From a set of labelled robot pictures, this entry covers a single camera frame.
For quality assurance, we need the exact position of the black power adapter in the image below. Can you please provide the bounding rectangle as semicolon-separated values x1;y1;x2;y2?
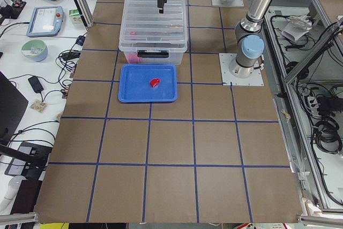
28;76;44;93

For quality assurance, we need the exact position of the black monitor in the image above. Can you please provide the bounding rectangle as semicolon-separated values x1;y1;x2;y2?
0;72;28;145

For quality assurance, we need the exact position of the clear plastic storage box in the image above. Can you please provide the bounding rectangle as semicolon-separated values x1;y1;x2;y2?
118;0;188;66

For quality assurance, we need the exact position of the black box latch handle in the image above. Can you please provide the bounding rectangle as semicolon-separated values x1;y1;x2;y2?
137;50;169;58

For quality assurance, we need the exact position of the green white carton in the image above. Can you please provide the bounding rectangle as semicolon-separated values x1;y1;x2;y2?
69;9;83;24

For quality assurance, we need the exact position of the blue plastic tray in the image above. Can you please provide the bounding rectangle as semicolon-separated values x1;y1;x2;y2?
118;64;178;103

